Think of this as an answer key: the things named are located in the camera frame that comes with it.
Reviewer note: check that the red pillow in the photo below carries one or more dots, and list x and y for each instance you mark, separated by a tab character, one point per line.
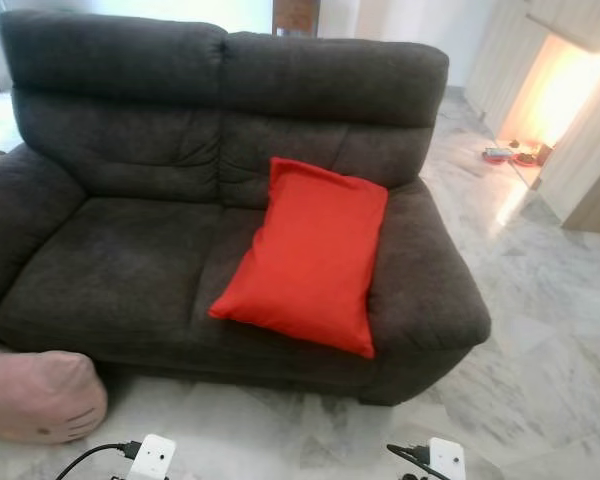
305	255

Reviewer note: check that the grey floor tray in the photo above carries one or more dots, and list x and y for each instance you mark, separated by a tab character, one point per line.
496	155

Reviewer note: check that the dark grey two-seat sofa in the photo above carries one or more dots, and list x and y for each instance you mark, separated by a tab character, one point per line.
120	250

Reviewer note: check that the small brown jar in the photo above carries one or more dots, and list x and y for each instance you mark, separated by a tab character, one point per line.
543	154

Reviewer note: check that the red bowl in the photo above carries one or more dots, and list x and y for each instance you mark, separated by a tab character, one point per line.
525	158

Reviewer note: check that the brown wooden door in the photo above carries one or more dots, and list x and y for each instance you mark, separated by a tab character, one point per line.
296	15

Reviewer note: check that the pink plush cushion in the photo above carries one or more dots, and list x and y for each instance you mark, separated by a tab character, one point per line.
35	395

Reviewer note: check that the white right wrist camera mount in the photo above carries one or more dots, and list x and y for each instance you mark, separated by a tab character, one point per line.
447	460

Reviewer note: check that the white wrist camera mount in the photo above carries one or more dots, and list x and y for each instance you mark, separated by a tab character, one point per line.
447	460
152	458

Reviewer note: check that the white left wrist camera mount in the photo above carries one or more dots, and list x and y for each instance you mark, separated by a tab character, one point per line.
152	458

